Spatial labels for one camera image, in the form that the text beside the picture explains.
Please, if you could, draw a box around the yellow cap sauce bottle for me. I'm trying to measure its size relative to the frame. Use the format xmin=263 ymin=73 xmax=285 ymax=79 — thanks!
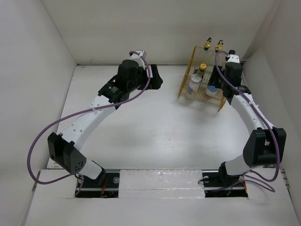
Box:
xmin=196 ymin=63 xmax=207 ymax=78

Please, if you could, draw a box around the blue label shaker jar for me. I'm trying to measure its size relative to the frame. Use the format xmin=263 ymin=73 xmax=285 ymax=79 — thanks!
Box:
xmin=187 ymin=73 xmax=202 ymax=95

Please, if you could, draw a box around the clear square oil bottle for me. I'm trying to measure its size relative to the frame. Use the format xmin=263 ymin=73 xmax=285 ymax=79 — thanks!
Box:
xmin=214 ymin=40 xmax=223 ymax=53

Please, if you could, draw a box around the dark liquid square bottle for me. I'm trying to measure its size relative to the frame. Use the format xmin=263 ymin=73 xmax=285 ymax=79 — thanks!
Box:
xmin=204 ymin=37 xmax=212 ymax=51

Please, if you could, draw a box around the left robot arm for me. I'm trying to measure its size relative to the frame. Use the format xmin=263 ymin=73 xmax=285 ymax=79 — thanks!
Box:
xmin=48 ymin=59 xmax=163 ymax=187

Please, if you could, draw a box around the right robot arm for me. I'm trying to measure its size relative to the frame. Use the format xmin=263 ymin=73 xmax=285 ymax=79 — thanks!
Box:
xmin=209 ymin=59 xmax=286 ymax=186

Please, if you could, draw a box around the yellow wire rack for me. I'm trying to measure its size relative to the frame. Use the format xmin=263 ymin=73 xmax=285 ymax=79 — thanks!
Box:
xmin=178 ymin=46 xmax=226 ymax=110

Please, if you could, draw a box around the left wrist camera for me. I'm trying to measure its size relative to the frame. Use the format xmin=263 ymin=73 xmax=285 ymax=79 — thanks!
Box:
xmin=129 ymin=49 xmax=147 ymax=66

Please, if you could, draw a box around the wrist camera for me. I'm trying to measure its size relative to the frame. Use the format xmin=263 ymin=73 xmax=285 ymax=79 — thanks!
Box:
xmin=226 ymin=54 xmax=240 ymax=64
xmin=129 ymin=49 xmax=147 ymax=66

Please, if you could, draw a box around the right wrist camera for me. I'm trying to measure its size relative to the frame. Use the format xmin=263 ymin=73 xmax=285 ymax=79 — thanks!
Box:
xmin=226 ymin=54 xmax=240 ymax=64

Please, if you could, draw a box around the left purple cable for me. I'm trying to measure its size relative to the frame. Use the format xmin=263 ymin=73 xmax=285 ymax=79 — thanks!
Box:
xmin=27 ymin=50 xmax=151 ymax=185

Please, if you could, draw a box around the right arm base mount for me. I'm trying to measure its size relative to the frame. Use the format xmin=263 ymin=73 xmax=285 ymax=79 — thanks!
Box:
xmin=198 ymin=169 xmax=248 ymax=198

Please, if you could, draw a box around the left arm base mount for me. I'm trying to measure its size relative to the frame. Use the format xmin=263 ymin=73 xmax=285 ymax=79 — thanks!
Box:
xmin=75 ymin=169 xmax=120 ymax=198

